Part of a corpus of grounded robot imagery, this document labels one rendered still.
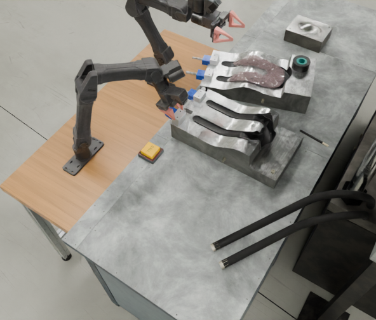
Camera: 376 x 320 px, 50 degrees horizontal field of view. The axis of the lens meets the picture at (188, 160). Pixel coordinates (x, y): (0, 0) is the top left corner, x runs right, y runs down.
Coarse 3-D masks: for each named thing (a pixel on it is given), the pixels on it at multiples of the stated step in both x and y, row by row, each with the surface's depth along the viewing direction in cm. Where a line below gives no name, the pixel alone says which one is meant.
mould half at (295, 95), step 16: (208, 64) 196; (288, 64) 190; (208, 80) 189; (288, 80) 180; (304, 80) 180; (224, 96) 189; (240, 96) 186; (256, 96) 183; (272, 96) 180; (288, 96) 177; (304, 96) 175; (304, 112) 183
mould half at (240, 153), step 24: (216, 96) 178; (192, 120) 171; (216, 120) 171; (240, 120) 169; (192, 144) 172; (216, 144) 163; (240, 144) 157; (288, 144) 166; (240, 168) 164; (264, 168) 159
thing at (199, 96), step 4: (188, 92) 178; (192, 92) 178; (196, 92) 176; (200, 92) 176; (204, 92) 176; (192, 96) 177; (196, 96) 175; (200, 96) 175; (204, 96) 177; (196, 100) 176; (200, 100) 175
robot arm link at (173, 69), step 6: (174, 60) 151; (162, 66) 151; (168, 66) 150; (174, 66) 149; (180, 66) 150; (156, 72) 145; (168, 72) 149; (174, 72) 151; (180, 72) 151; (156, 78) 147; (162, 78) 148; (174, 78) 152; (180, 78) 153
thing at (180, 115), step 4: (172, 108) 168; (176, 112) 165; (180, 112) 165; (184, 112) 165; (168, 116) 167; (176, 116) 164; (180, 116) 164; (184, 116) 167; (172, 120) 167; (176, 120) 165; (180, 120) 166; (184, 120) 170; (176, 124) 168
